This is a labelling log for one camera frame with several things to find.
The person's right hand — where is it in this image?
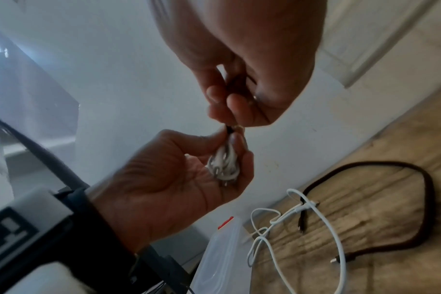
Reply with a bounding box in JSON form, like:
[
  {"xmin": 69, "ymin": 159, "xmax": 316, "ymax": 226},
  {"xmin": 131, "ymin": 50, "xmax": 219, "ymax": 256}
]
[{"xmin": 147, "ymin": 0, "xmax": 329, "ymax": 129}]

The person's left hand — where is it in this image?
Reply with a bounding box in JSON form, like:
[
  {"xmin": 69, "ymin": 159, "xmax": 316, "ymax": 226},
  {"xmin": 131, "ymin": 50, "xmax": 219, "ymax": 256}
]
[{"xmin": 91, "ymin": 126, "xmax": 255, "ymax": 254}]

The transparent plastic box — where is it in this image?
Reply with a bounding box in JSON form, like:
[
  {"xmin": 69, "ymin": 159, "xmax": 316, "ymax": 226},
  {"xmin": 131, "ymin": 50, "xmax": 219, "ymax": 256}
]
[{"xmin": 189, "ymin": 216, "xmax": 256, "ymax": 294}]

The white charging cable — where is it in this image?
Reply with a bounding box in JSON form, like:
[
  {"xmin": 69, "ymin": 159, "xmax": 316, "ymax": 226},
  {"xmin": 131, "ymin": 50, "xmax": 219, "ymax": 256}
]
[{"xmin": 246, "ymin": 188, "xmax": 348, "ymax": 294}]

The black USB cable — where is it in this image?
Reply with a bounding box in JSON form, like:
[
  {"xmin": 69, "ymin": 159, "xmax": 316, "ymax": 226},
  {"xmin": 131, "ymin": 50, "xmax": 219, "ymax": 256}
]
[{"xmin": 296, "ymin": 160, "xmax": 436, "ymax": 265}]

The black marker wristband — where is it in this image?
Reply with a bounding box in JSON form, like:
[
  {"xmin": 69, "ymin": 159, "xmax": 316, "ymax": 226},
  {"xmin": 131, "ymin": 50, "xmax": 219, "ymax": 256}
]
[{"xmin": 0, "ymin": 186, "xmax": 139, "ymax": 294}]

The black television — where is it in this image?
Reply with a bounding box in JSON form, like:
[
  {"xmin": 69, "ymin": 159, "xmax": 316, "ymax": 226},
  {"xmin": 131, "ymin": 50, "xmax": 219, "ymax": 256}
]
[{"xmin": 0, "ymin": 118, "xmax": 195, "ymax": 294}]

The beige wall plate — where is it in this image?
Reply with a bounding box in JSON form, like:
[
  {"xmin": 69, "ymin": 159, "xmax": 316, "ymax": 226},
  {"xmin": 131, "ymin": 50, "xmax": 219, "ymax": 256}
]
[{"xmin": 319, "ymin": 0, "xmax": 440, "ymax": 90}]

